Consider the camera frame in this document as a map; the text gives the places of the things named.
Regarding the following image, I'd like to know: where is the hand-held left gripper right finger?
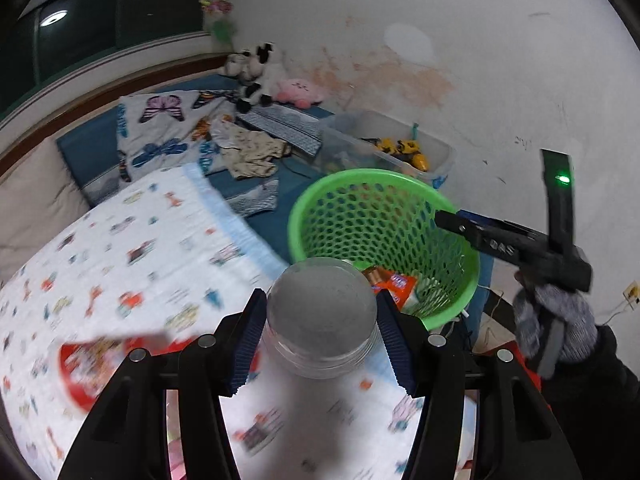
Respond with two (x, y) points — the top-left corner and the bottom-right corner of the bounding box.
(375, 290), (583, 480)

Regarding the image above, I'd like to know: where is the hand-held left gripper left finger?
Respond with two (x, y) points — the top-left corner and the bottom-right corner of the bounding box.
(57, 287), (268, 480)

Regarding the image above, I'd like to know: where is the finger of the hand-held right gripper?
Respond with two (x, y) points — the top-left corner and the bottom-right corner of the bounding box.
(434, 209), (483, 251)
(457, 209), (531, 236)

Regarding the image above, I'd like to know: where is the red snack wrapper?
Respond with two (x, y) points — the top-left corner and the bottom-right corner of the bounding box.
(372, 272), (418, 311)

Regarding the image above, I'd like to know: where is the clear round plastic container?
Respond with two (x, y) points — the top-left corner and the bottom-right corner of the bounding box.
(265, 256), (379, 380)

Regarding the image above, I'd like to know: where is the green plastic mesh basket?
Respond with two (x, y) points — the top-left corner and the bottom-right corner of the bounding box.
(287, 169), (481, 332)

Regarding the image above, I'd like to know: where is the person's right hand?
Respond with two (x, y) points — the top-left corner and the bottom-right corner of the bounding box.
(512, 270), (598, 363)

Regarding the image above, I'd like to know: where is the yellow toy truck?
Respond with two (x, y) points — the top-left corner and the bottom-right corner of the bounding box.
(372, 137), (431, 171)

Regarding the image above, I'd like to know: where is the red plastic object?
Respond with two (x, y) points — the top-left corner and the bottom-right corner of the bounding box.
(512, 345), (543, 391)

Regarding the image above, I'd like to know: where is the clear plastic storage box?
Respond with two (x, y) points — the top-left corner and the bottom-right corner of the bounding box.
(314, 110), (457, 191)

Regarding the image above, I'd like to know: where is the white cartoon printed blanket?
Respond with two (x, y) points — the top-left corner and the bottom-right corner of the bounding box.
(0, 164), (481, 480)

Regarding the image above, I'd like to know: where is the grey patterned cloth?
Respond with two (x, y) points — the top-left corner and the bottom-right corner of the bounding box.
(225, 180), (280, 218)
(237, 109), (326, 157)

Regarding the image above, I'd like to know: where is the beige patterned garment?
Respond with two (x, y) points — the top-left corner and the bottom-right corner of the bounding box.
(210, 117), (292, 181)

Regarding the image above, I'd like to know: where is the pink plush toy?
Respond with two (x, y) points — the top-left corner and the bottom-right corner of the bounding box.
(276, 78), (326, 109)

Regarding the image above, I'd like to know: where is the butterfly print blanket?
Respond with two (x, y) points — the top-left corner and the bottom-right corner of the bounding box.
(117, 89), (241, 191)

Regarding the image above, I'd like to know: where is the black white cow plush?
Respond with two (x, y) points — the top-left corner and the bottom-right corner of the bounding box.
(237, 42), (286, 113)

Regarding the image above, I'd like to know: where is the blue mattress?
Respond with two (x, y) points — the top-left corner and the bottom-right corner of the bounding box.
(55, 75), (496, 311)

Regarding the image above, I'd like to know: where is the beige cushion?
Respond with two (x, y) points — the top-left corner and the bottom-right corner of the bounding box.
(0, 135), (91, 281)

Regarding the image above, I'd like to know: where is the brown white plush toy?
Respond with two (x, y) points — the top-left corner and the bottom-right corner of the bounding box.
(222, 50), (256, 81)

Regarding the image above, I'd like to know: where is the brown wooden ledge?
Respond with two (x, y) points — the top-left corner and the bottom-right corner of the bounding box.
(0, 52), (236, 176)

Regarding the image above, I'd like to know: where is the dark window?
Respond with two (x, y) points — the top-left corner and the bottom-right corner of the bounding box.
(0, 0), (208, 111)

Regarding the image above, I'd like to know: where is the black cable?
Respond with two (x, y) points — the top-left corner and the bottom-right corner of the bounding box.
(452, 310), (493, 356)

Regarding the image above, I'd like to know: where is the white cable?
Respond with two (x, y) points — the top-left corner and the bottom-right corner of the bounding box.
(477, 282), (516, 321)

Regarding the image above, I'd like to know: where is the hanging colourful wall decoration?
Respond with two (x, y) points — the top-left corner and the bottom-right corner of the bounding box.
(199, 0), (238, 46)

